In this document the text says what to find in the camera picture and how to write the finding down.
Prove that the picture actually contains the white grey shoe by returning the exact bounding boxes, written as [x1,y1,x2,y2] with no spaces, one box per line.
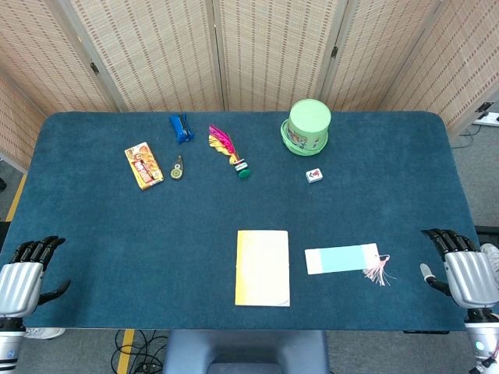
[480,243,499,270]

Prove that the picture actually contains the orange yellow food box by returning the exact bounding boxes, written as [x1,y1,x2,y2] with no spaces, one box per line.
[124,141,164,191]

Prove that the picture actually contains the white power strip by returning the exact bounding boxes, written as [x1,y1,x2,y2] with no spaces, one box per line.
[472,111,499,126]

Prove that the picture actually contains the light blue tasselled bookmark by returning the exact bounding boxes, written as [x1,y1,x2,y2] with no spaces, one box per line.
[304,242,397,288]

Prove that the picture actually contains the pink yellow feather shuttlecock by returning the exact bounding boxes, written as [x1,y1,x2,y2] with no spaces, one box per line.
[208,124,253,180]

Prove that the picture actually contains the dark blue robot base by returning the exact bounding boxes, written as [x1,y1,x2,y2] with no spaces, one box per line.
[161,330,331,374]

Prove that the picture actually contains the black floor cables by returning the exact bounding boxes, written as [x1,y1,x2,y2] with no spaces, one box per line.
[110,330,168,374]

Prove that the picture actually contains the black power cable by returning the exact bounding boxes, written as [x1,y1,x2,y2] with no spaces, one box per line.
[451,124,483,150]

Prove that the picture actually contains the green plastic bucket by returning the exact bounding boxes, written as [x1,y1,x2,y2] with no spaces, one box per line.
[280,99,332,157]

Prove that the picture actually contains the yellow notebook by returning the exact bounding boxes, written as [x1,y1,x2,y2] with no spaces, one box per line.
[234,229,291,308]

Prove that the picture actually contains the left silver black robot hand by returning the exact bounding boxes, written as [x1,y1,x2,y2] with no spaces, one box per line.
[0,235,72,319]

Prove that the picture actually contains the dark blue table mat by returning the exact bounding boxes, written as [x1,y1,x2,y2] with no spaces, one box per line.
[0,111,489,333]

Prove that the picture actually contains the woven folding screen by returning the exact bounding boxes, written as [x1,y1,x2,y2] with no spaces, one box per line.
[0,0,499,172]

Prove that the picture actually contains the blue clip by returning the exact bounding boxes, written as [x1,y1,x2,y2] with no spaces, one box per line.
[168,112,195,144]

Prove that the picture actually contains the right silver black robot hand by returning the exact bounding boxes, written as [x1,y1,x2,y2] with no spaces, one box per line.
[419,228,499,311]

